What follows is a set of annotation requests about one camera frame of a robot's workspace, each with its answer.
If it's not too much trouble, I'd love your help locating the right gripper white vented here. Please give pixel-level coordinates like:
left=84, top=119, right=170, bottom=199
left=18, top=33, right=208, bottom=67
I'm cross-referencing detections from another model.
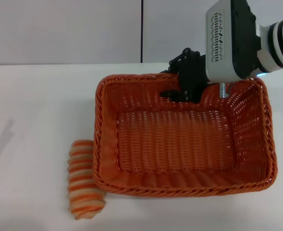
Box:
left=160, top=0, right=262, bottom=103

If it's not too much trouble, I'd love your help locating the orange white striped bread roll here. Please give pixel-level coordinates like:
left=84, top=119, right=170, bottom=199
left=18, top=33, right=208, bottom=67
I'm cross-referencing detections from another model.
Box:
left=67, top=139, right=106, bottom=214

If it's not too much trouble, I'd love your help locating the black wall panel seam strip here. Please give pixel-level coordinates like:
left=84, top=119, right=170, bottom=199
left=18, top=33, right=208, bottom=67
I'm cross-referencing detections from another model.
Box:
left=139, top=0, right=144, bottom=64

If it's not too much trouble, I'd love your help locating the orange woven rectangular basket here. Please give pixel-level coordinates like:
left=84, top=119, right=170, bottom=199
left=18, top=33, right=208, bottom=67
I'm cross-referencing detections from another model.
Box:
left=93, top=73, right=278, bottom=198

